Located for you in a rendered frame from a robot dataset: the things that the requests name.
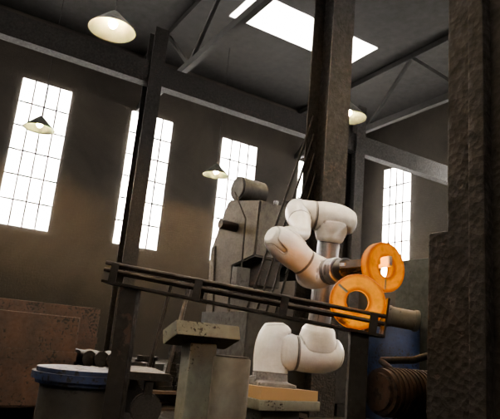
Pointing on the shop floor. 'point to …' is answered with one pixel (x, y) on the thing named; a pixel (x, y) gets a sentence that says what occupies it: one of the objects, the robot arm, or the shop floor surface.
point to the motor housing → (397, 392)
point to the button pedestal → (197, 362)
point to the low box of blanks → (16, 355)
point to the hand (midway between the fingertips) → (382, 262)
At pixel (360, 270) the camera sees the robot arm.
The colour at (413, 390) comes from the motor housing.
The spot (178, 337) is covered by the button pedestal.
